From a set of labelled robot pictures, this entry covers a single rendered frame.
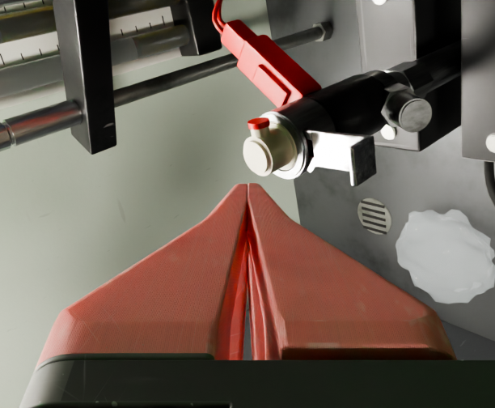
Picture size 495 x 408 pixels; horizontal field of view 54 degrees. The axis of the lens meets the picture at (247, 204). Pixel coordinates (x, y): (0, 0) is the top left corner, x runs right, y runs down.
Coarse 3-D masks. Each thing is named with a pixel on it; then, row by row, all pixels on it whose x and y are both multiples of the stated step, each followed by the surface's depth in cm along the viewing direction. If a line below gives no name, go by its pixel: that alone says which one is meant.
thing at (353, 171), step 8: (360, 144) 16; (368, 144) 16; (352, 152) 16; (360, 152) 16; (368, 152) 16; (352, 160) 16; (360, 160) 16; (368, 160) 16; (352, 168) 16; (360, 168) 16; (368, 168) 17; (352, 176) 16; (360, 176) 16; (368, 176) 17; (352, 184) 16; (360, 184) 16
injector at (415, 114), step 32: (416, 64) 24; (448, 64) 25; (320, 96) 20; (352, 96) 20; (384, 96) 21; (416, 96) 20; (288, 128) 18; (320, 128) 19; (352, 128) 20; (416, 128) 20
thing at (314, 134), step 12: (312, 132) 18; (324, 132) 18; (336, 132) 17; (324, 144) 18; (336, 144) 17; (348, 144) 17; (372, 144) 16; (312, 156) 19; (324, 156) 18; (336, 156) 18; (348, 156) 17; (312, 168) 19; (336, 168) 18; (348, 168) 18
